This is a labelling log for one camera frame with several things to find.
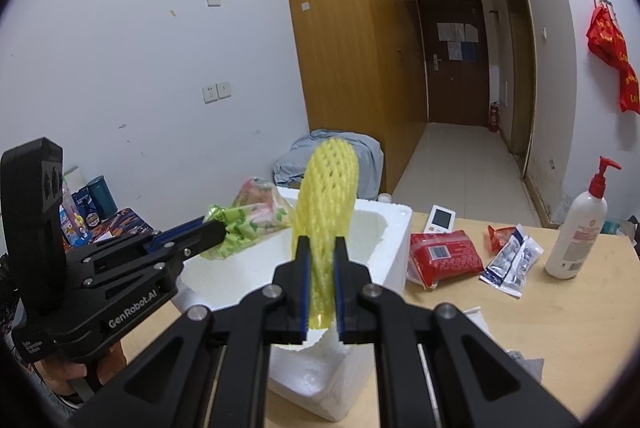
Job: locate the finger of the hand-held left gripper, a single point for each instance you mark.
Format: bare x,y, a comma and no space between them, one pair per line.
200,240
165,235

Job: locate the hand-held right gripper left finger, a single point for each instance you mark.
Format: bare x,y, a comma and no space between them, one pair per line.
303,298

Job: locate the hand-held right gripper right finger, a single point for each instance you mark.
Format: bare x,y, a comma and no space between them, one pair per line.
339,298

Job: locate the green printed plastic bag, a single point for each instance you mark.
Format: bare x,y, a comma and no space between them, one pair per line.
250,218

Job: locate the white foam box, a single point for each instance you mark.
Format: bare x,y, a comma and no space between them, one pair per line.
390,248

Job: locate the yellow foam fruit net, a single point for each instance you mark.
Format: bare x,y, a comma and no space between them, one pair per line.
325,188

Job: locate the person's left forearm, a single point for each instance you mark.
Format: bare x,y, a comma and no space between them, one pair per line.
42,405

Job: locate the person's left hand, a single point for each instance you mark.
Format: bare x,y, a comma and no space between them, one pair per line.
110,364

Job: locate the dark patterned cloth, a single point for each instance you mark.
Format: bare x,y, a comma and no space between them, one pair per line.
125,223

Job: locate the blue printed boxes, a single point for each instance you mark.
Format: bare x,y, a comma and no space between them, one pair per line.
80,220

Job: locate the teal cup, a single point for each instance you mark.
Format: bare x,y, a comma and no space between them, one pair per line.
102,198

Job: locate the red wet wipes pack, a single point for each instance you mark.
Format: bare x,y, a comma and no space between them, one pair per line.
445,258

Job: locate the blue-grey bedding bundle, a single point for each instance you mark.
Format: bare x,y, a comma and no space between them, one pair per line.
295,160

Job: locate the small red packet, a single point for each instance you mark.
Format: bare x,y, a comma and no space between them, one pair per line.
497,238

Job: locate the silver blue sachet bundle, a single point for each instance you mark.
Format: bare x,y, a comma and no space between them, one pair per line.
512,263

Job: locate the wooden wardrobe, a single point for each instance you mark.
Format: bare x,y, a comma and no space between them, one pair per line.
340,57

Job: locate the dark brown door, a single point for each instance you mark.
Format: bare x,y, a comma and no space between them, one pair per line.
450,92

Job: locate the red fire extinguisher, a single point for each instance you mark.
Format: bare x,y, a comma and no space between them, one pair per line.
494,120

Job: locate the white red pump lotion bottle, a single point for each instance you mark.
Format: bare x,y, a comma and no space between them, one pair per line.
575,233

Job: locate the light wooden side door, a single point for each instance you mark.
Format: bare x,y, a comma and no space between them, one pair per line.
520,82

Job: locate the large white door notice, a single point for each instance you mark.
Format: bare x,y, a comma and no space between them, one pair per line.
451,31

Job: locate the small white door notice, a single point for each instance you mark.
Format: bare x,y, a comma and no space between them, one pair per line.
472,32

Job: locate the red bag on hook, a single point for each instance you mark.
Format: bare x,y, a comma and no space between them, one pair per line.
607,42

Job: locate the white wall socket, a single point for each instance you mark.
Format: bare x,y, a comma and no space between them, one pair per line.
210,94
224,89

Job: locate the metal wall hook rack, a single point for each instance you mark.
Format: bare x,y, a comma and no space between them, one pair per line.
602,0

